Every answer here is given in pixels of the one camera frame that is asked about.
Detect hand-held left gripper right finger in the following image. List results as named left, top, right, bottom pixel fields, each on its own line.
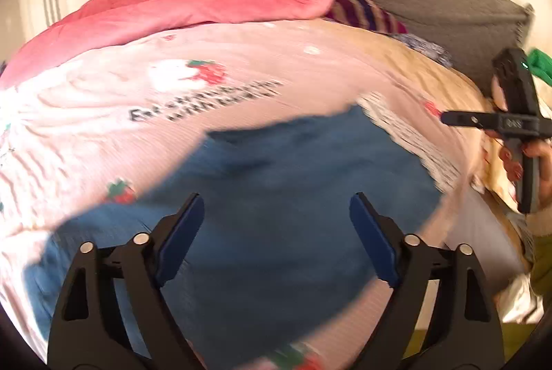
left=349, top=192, right=506, bottom=370

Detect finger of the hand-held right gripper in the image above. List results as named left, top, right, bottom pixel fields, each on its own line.
left=440, top=110, right=497, bottom=128

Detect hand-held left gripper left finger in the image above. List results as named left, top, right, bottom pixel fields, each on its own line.
left=47, top=192, right=205, bottom=370

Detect blue denim pants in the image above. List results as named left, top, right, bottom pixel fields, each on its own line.
left=23, top=105, right=443, bottom=370

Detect person's right hand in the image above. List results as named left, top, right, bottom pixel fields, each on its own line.
left=498, top=138, right=552, bottom=214

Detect green cloth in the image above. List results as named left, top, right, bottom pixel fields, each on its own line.
left=528, top=48, right=552, bottom=85

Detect beige bed sheet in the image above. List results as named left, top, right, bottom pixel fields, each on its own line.
left=319, top=19, right=518, bottom=207

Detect blue floral pillow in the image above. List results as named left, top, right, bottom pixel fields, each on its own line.
left=394, top=33, right=453, bottom=67

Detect pink strawberry printed blanket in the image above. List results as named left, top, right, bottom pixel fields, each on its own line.
left=0, top=19, right=518, bottom=370

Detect striped pillow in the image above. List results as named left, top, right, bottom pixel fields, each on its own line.
left=323, top=0, right=408, bottom=35

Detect white cloth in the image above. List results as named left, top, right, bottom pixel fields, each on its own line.
left=500, top=273, right=545, bottom=324

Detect pink quilt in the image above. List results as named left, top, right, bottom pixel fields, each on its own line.
left=0, top=0, right=338, bottom=90

